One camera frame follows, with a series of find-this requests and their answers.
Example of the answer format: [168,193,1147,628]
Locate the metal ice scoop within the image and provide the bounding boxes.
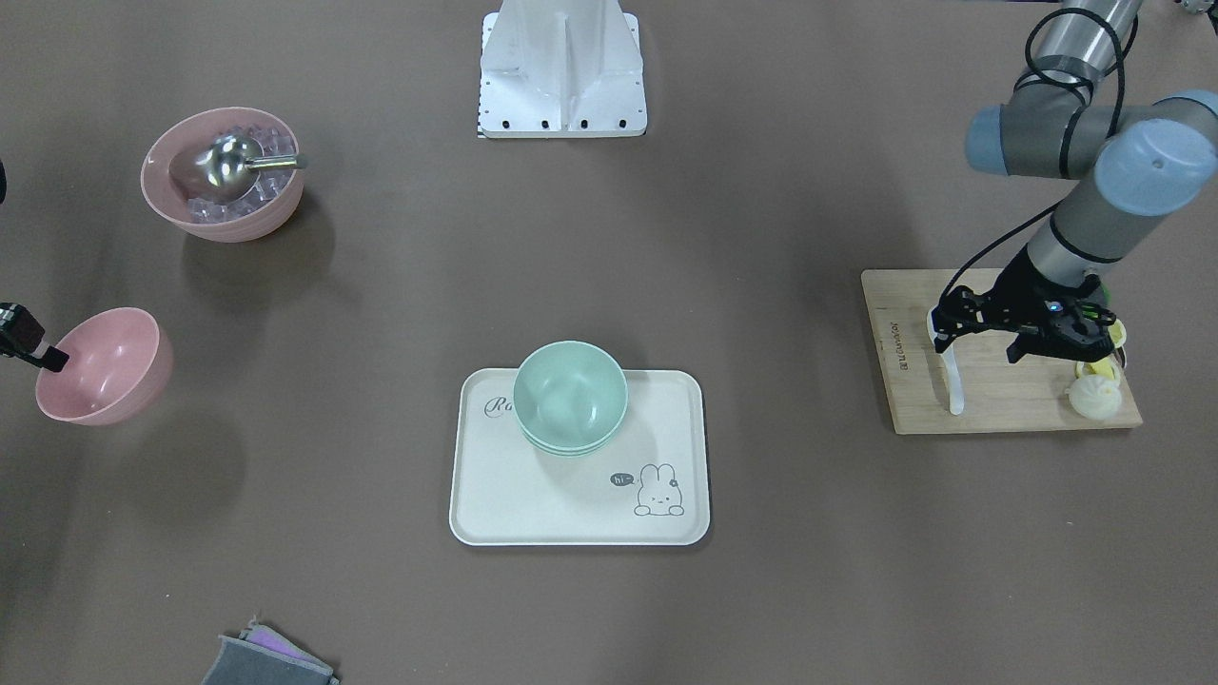
[168,134,308,204]

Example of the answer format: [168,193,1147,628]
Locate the lemon slice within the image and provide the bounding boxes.
[1105,318,1130,349]

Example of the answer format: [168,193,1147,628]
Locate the large pink bowl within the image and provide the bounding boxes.
[140,106,305,244]

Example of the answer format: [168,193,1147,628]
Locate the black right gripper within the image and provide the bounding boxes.
[1,303,69,373]

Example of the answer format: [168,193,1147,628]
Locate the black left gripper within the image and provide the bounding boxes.
[931,250,1117,364]

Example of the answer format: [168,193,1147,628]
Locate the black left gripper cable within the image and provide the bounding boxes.
[942,9,1138,305]

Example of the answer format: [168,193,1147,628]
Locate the small pink bowl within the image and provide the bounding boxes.
[35,307,174,427]

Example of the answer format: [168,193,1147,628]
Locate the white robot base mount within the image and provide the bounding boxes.
[476,1,649,139]

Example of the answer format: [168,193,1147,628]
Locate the green bowl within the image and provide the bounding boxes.
[525,435,613,460]
[512,340,628,427]
[521,421,625,456]

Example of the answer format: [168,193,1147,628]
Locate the top green bowl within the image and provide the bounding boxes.
[512,340,628,427]

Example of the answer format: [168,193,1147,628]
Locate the white ceramic spoon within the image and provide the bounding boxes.
[926,308,965,416]

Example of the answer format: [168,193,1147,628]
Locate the bottom green bowl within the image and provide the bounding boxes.
[525,435,613,460]

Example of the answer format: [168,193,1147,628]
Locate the folded grey cloth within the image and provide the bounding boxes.
[201,620,340,684]

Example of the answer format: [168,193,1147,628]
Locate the clear ice cubes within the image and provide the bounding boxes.
[184,126,297,225]

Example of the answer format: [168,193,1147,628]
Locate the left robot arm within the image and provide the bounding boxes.
[931,1,1217,363]

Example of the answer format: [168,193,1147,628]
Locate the middle green bowl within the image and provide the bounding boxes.
[521,421,625,456]

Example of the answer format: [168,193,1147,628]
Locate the bamboo cutting board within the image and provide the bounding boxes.
[861,269,1142,435]

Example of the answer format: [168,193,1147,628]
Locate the cream rabbit serving tray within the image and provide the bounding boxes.
[448,368,713,546]

